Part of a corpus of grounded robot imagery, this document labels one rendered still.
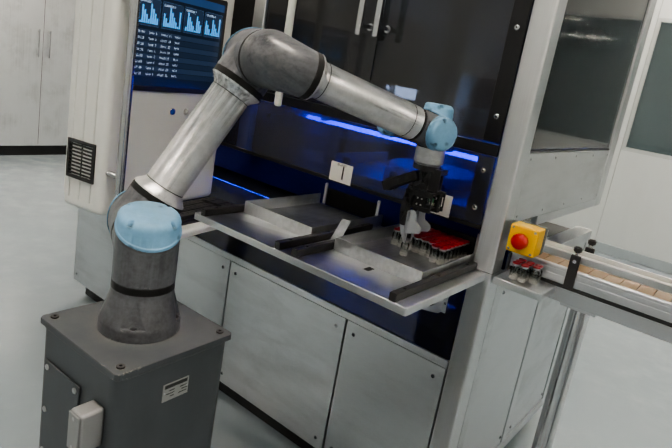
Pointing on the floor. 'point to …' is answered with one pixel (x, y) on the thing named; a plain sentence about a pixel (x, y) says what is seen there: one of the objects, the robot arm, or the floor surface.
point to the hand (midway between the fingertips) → (405, 236)
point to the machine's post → (506, 185)
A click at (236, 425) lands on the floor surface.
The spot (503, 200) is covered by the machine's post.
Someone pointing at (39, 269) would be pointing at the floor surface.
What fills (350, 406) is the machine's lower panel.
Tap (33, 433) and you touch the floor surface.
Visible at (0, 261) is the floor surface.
